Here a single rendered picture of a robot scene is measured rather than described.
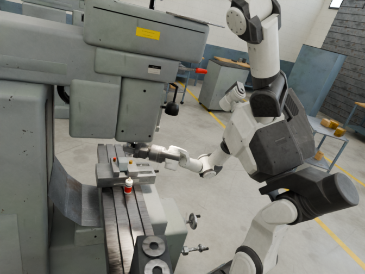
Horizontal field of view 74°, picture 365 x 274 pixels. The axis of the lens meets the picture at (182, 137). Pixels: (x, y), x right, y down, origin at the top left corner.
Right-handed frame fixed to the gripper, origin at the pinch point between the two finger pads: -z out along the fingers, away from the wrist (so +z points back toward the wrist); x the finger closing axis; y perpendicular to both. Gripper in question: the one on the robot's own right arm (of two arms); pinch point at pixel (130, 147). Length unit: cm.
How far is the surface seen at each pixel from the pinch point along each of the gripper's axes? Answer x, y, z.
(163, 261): 51, 12, 28
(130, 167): -11.1, 20.8, -0.8
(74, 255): 25, 59, -16
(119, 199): 5.1, 31.8, -1.0
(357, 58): -699, -59, 494
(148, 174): -13.9, 24.9, 10.3
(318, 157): -251, 91, 253
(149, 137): 6.6, -12.1, 9.6
